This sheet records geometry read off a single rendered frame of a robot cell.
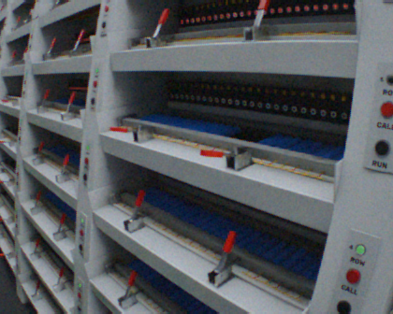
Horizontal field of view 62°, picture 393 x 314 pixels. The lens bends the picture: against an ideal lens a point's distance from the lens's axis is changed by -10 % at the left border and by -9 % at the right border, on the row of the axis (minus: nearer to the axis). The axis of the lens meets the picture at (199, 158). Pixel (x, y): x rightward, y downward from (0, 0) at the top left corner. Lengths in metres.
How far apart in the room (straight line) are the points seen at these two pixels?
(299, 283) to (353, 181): 0.20
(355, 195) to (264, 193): 0.14
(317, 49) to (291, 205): 0.20
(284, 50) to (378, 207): 0.24
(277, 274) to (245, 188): 0.15
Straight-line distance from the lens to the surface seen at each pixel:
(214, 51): 0.59
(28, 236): 1.67
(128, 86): 0.91
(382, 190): 0.42
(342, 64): 0.46
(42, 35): 1.56
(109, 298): 0.92
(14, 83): 2.24
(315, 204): 0.46
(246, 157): 0.55
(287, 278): 0.58
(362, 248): 0.43
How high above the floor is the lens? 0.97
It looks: 8 degrees down
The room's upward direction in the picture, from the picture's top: 8 degrees clockwise
